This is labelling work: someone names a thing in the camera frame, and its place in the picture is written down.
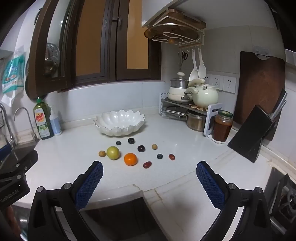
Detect small tan longan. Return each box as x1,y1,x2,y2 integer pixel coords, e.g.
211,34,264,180
98,151,106,157
152,144,158,150

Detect green apple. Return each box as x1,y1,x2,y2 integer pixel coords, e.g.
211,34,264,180
106,146,120,160

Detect red grape tomato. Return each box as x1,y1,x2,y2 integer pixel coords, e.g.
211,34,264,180
169,154,175,161
143,161,152,169

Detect orange tangerine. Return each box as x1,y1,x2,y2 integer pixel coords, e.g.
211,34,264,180
124,153,137,166

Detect dark plum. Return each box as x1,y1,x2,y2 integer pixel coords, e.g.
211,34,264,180
137,145,145,152
128,138,135,144

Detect black kitchen scissors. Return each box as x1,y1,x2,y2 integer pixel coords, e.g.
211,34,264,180
178,51,188,71

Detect chrome sink faucet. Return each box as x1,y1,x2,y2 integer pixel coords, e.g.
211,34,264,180
1,103,39,148

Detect green dish soap bottle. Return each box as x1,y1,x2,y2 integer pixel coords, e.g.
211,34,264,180
33,97,54,140

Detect white pump bottle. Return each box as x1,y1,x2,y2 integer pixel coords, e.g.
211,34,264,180
50,108,62,136

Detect plastic package bag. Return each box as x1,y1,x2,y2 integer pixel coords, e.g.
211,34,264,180
1,46,25,107

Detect black knife block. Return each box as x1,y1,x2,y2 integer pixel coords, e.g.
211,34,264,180
227,88,288,163

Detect white scalloped ceramic bowl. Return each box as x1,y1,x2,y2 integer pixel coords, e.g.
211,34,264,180
93,109,145,137

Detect glass jar red sauce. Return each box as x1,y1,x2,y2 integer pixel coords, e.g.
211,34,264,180
212,110,233,142

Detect steel steamer plate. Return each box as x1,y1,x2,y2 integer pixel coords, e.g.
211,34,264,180
44,43,60,77

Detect stainless steel pot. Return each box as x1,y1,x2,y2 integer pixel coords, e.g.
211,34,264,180
186,110,206,132

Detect cream ceramic kettle pot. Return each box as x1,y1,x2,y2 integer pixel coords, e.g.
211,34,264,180
185,78,219,108

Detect dark wooden cutting board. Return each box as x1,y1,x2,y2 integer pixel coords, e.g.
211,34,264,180
233,51,285,124

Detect white metal corner shelf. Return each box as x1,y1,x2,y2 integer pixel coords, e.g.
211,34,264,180
159,93,223,136

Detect cream pot with steamer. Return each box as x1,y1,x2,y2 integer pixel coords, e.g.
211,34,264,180
168,72,192,103

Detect white rice spoon left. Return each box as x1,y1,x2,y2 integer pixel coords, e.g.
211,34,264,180
189,49,199,81

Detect hanging rack with boards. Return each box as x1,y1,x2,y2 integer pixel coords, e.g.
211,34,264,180
144,9,207,48

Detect dark brown window frame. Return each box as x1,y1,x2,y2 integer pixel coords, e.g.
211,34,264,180
25,1,161,100

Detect wall power outlets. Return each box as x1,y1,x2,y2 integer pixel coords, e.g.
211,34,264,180
205,74,236,94

